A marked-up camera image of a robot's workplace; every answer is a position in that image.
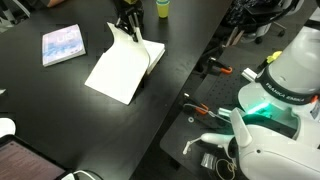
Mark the white metal block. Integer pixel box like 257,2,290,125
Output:
241,67,259,83

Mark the white book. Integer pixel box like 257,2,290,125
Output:
84,21,166,106

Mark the pale blue paperback book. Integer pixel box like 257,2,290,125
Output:
41,23,87,68

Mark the white charger cable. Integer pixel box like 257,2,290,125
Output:
61,169,98,180

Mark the black office chair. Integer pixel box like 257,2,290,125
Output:
229,0,302,47

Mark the orange black bar clamp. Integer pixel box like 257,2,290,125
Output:
205,56,234,76
181,92,211,116

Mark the white plate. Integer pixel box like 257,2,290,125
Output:
0,117,17,139

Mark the yellow-green plastic cup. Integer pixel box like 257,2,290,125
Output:
156,4,171,20

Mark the small clear plastic bag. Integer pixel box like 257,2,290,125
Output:
200,152,216,170

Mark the tan rubber band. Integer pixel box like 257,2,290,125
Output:
215,157,239,178

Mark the black base board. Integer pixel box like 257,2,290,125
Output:
159,43,278,180

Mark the thin metal rod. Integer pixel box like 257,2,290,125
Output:
182,102,232,124

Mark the white handle with cord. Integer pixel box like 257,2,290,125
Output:
182,132,236,155

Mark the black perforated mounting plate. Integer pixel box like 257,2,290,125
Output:
199,67,260,114

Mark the yellow-green plug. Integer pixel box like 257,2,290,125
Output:
266,50,283,65

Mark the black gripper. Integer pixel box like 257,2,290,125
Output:
114,0,146,43

